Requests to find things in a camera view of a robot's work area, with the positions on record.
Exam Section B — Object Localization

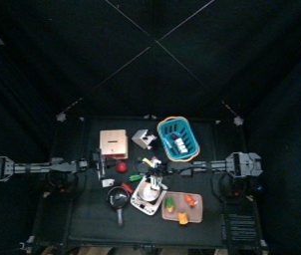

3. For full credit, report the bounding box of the orange toy bell pepper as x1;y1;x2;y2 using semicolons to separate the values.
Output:
176;212;189;226

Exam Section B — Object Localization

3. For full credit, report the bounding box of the yellow toy corn green husk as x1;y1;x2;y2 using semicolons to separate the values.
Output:
163;196;176;214

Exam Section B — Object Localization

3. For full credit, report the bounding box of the white toy pot grey handle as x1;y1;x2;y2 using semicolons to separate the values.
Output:
137;180;161;203

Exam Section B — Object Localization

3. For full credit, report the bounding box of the white toy block strip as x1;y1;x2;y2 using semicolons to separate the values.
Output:
173;137;188;154

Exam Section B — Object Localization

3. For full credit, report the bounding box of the red toy chili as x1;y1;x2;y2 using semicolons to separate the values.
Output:
120;182;135;194

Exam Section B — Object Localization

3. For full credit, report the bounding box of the teal basket orange rim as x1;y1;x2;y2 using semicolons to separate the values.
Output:
155;116;200;163

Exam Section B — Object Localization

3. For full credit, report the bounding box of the red toy tomato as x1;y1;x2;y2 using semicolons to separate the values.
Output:
114;161;129;173

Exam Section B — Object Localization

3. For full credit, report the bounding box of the wooden toy box red front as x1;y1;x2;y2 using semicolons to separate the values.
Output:
98;128;129;160

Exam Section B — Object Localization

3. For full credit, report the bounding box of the grey white toy appliance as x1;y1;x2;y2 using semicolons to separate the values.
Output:
131;128;157;150

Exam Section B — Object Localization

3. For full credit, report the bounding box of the orange toy carrot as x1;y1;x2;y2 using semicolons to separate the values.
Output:
181;194;199;207

